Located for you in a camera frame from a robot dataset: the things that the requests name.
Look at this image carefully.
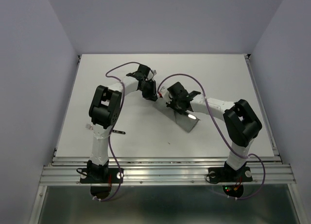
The grey cloth napkin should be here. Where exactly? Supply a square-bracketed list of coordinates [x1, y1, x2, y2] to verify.
[153, 98, 200, 133]

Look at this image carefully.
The black handled fork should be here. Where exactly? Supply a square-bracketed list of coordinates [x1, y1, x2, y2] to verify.
[86, 123, 126, 135]

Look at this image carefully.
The black handled knife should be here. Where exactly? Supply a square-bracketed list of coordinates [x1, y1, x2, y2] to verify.
[187, 114, 198, 120]

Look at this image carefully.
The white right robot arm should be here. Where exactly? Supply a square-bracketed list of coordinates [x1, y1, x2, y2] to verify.
[159, 82, 262, 180]

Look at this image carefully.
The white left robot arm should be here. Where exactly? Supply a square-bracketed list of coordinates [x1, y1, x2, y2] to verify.
[86, 62, 157, 182]

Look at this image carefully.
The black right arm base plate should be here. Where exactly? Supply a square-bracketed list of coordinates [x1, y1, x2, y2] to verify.
[205, 167, 253, 184]

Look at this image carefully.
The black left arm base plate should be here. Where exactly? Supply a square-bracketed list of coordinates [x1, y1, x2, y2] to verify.
[76, 168, 124, 184]

